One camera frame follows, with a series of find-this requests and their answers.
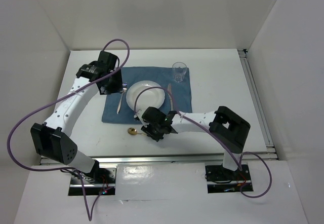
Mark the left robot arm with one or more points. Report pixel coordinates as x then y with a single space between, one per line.
52 138

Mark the blue cloth napkin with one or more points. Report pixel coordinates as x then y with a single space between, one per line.
181 92

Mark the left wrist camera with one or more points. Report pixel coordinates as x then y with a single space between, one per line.
108 59

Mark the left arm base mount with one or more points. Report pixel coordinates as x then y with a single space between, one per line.
105 184

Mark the clear plastic cup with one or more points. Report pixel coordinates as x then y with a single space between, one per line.
179 70

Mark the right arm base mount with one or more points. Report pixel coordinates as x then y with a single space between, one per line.
221 180

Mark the silver table knife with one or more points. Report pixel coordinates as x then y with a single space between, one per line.
169 88

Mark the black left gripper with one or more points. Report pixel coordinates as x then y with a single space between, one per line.
117 86

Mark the silver fork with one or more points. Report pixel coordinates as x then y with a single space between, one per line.
121 97

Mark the clear glass plate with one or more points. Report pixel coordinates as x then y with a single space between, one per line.
154 97

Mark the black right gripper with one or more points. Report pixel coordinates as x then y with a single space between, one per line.
147 129

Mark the gold spoon with dark handle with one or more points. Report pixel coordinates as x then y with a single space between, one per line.
133 131

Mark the aluminium rail frame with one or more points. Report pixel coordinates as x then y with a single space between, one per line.
271 153

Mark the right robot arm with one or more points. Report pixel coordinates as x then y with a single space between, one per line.
225 126

